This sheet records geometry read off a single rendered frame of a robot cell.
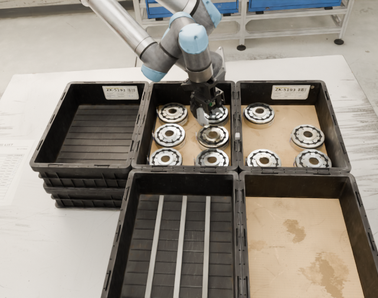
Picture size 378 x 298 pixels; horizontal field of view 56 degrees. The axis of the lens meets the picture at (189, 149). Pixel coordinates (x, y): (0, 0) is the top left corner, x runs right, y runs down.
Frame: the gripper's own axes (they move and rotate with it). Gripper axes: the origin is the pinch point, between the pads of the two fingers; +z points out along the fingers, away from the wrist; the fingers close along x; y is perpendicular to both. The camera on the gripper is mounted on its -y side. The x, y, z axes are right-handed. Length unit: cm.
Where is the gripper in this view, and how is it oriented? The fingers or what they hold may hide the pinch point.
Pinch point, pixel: (206, 118)
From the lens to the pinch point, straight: 122.4
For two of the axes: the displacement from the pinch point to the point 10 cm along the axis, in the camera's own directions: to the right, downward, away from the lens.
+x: 7.4, -6.0, 3.0
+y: 6.4, 5.1, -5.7
